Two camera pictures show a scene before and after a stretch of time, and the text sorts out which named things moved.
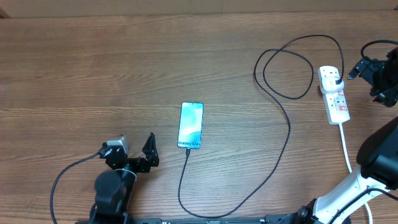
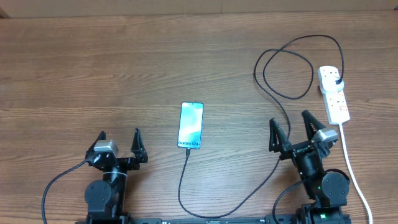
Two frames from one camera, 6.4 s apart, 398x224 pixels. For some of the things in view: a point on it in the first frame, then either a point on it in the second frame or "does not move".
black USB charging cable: [268, 55] does not move
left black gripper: [145, 166] -> [138, 150]
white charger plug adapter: [328, 84] does not move
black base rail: [204, 220] does not move
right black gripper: [390, 94] -> [282, 141]
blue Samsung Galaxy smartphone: [191, 124] does not move
